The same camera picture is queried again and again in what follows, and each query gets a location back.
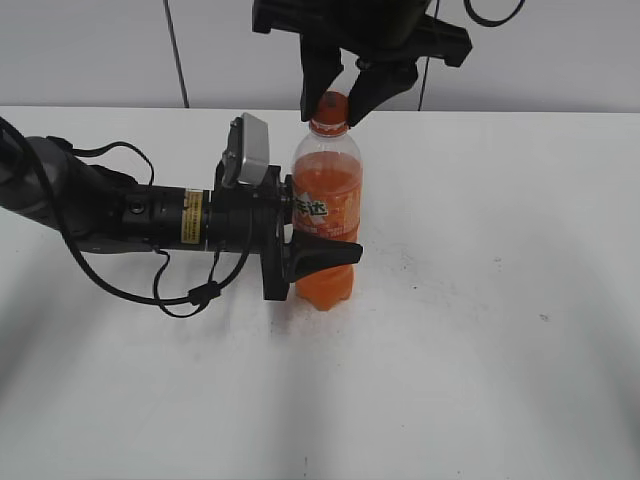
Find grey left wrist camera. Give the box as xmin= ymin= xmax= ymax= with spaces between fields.
xmin=221 ymin=112 xmax=270 ymax=188

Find orange soda plastic bottle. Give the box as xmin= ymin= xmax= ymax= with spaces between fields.
xmin=292 ymin=121 xmax=363 ymax=311

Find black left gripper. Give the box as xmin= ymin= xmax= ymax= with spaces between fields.
xmin=206 ymin=165 xmax=363 ymax=301

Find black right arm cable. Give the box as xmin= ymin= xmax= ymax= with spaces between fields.
xmin=462 ymin=0 xmax=527 ymax=27

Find orange bottle cap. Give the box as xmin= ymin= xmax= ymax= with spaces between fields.
xmin=312 ymin=91 xmax=349 ymax=125

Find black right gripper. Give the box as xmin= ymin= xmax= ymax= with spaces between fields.
xmin=252 ymin=0 xmax=472 ymax=127

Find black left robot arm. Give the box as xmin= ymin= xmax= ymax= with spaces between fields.
xmin=1 ymin=114 xmax=362 ymax=301

